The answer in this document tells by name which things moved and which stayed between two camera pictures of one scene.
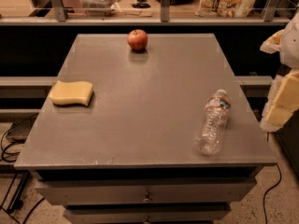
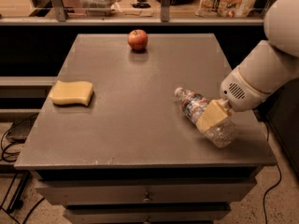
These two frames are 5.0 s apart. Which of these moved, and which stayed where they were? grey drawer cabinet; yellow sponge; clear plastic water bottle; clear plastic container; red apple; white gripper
Moved: clear plastic water bottle; white gripper
Stayed: yellow sponge; red apple; clear plastic container; grey drawer cabinet
